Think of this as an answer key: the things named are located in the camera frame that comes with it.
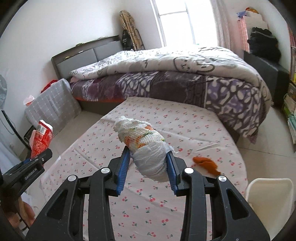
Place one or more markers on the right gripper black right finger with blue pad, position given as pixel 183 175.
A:
pixel 232 216

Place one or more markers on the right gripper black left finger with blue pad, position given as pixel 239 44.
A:
pixel 62 216

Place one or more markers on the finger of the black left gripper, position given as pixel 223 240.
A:
pixel 16 180

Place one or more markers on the red snack package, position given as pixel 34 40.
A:
pixel 41 138

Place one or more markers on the white orange wrapper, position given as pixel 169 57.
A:
pixel 147 146

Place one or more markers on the white plastic trash bin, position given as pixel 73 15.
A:
pixel 272 201

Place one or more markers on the person's hand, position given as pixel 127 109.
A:
pixel 24 213

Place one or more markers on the orange peel scrap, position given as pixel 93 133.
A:
pixel 207 164

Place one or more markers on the floral cherry sheet mattress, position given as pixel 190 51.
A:
pixel 147 208

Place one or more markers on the grey striped pillow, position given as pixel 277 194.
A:
pixel 56 106

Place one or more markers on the wooden bookshelf with books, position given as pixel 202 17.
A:
pixel 289 98

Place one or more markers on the grey dark bed headboard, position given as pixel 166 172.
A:
pixel 84 54

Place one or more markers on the purple white patterned quilt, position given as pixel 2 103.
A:
pixel 213 78

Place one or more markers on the dark low cabinet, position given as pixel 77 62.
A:
pixel 276 77

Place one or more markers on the black clothes pile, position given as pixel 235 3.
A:
pixel 262 43

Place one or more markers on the pink white curtain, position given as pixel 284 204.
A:
pixel 225 16

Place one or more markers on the plaid garment on rack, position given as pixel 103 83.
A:
pixel 131 38

